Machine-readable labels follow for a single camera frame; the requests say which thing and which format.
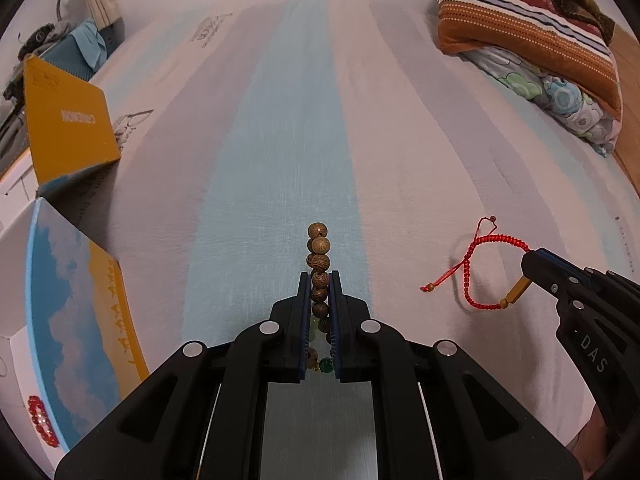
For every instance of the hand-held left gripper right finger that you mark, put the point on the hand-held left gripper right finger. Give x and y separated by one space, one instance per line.
355 345

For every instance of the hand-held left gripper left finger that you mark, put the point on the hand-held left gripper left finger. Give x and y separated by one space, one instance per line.
285 340

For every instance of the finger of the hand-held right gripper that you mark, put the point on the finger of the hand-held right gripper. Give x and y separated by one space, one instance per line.
555 277
620 286

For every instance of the white blue yellow cardboard box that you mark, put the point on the white blue yellow cardboard box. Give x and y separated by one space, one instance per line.
75 310

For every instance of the person's right forearm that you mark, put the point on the person's right forearm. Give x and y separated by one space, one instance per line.
595 435

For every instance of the wooden headboard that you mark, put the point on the wooden headboard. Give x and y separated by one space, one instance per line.
630 110

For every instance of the floral quilt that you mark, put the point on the floral quilt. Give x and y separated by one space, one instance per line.
555 90

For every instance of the striped folded blanket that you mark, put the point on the striped folded blanket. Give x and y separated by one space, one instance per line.
515 35

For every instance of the grey cabinet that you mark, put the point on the grey cabinet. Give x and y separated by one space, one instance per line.
12 130

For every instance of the dark clothes pile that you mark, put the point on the dark clothes pile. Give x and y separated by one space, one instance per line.
42 37

